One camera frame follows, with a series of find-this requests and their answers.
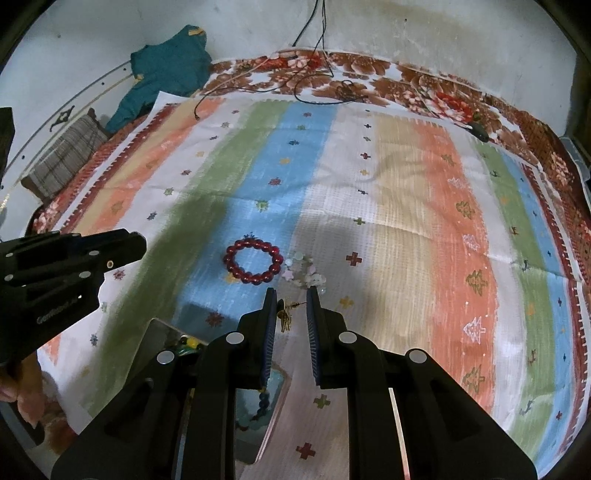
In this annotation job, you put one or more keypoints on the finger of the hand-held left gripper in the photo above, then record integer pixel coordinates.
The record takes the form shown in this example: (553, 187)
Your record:
(55, 277)
(69, 247)

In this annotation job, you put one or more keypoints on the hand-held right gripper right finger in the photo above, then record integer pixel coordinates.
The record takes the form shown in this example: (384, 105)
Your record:
(314, 341)

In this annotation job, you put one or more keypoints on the silver metal tin box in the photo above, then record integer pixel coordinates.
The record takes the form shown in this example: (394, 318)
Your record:
(161, 330)

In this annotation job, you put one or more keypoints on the white metal headboard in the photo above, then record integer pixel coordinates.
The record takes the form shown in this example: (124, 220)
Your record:
(64, 115)

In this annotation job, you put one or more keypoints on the teal garment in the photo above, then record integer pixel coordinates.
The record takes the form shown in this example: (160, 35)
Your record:
(166, 64)

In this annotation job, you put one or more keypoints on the striped pastel cloth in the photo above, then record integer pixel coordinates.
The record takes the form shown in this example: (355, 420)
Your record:
(415, 230)

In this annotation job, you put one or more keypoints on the person's left hand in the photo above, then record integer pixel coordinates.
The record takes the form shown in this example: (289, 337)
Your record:
(27, 397)

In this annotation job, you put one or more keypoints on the grey plaid pillow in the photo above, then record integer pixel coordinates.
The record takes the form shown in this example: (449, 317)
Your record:
(64, 157)

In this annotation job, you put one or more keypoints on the small black charger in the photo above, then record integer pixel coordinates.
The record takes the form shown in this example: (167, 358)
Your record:
(478, 130)

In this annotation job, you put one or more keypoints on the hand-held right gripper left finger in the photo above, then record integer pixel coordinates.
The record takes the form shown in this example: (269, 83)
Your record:
(270, 341)

